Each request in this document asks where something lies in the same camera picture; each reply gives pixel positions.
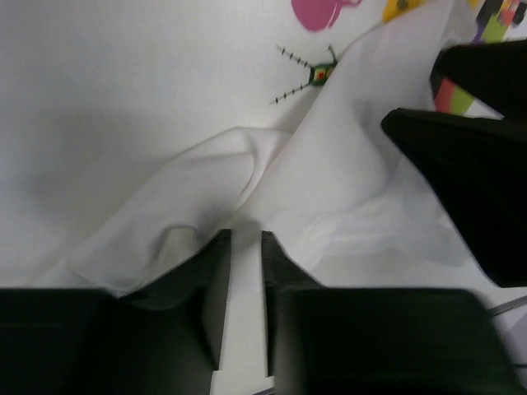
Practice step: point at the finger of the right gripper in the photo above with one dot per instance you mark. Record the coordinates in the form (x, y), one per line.
(477, 169)
(494, 73)

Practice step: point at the white printed t shirt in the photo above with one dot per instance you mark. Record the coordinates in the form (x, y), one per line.
(132, 130)

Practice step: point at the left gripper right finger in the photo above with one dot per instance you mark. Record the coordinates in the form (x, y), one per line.
(326, 340)

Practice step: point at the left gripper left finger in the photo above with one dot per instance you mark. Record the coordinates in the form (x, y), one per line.
(165, 338)

